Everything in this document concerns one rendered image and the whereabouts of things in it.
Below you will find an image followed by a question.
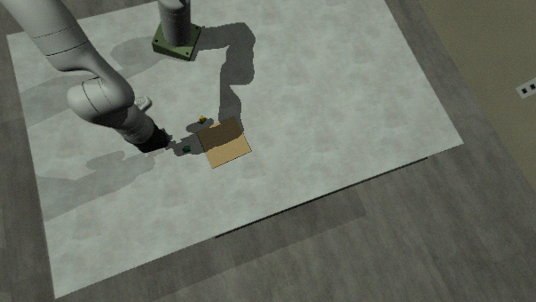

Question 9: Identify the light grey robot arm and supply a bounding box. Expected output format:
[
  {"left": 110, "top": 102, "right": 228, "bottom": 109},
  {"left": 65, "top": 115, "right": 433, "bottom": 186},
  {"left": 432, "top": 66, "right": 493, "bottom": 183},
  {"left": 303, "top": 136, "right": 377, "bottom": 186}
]
[{"left": 0, "top": 0, "right": 191, "bottom": 135}]

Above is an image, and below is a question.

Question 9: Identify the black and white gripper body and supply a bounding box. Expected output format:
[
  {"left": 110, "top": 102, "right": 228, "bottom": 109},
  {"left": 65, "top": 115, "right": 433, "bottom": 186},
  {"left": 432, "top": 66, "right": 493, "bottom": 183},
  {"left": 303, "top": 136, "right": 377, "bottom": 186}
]
[{"left": 119, "top": 96, "right": 169, "bottom": 153}]

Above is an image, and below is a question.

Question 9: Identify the tan square mat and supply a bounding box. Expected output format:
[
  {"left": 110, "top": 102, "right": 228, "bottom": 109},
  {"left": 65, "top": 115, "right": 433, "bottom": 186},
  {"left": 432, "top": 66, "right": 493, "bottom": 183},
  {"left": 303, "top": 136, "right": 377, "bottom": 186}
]
[{"left": 197, "top": 116, "right": 251, "bottom": 169}]

